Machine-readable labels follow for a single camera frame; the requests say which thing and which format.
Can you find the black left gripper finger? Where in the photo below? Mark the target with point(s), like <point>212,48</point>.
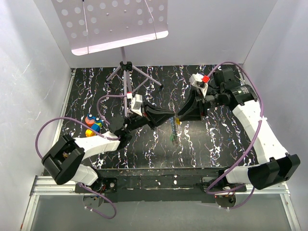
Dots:
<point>157,120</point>
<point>151,110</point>

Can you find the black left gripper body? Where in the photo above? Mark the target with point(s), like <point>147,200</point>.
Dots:
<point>136,120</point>

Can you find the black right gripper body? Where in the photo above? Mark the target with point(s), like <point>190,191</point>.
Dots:
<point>211,99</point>

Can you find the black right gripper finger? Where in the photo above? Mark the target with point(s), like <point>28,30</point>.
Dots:
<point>188,104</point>
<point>189,117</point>

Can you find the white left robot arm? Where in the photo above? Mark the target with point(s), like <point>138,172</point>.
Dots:
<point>64,160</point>

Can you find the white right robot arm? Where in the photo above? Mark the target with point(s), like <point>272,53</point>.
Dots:
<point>274,163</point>

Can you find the yellow blue toy block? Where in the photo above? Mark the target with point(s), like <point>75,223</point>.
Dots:
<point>96,127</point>

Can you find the orange blue toy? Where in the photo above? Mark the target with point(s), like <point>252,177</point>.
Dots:
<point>90,120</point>

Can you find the white perforated music stand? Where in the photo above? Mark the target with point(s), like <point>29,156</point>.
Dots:
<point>98,25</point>

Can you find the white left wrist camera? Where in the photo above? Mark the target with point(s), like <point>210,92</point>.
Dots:
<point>137,104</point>

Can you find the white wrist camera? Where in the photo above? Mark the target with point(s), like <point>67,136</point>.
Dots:
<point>137,104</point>
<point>200,82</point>

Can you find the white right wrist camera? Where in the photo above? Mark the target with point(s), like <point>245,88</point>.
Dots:
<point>200,82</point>

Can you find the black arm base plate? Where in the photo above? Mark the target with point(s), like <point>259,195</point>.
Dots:
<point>156,184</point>

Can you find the aluminium rail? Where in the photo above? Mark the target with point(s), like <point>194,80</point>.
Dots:
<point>75,207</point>

